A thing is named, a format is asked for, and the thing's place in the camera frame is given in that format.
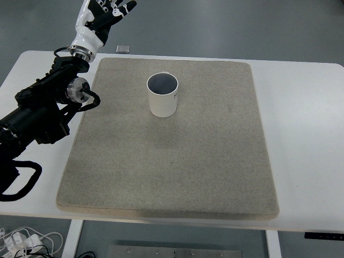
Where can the beige felt mat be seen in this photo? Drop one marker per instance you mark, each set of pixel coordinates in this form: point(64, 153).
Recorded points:
point(209, 160)

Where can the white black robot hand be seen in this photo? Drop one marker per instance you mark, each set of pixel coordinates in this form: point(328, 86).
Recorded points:
point(86, 44)

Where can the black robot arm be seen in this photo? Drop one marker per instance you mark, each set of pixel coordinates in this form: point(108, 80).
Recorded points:
point(46, 107)

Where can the metal base plate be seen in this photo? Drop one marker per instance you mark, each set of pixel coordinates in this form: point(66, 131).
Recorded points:
point(153, 252)

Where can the white power strip with cables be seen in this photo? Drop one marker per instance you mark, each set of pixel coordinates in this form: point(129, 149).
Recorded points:
point(28, 242)

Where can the small grey floor box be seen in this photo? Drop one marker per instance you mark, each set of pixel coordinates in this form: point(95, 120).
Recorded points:
point(123, 49)

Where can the white table leg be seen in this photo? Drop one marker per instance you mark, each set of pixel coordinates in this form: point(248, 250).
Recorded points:
point(73, 236)

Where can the white plastic cup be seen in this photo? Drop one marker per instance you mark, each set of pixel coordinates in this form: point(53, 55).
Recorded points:
point(162, 94)

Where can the black table control panel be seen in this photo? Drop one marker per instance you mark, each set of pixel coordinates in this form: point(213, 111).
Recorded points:
point(324, 236)

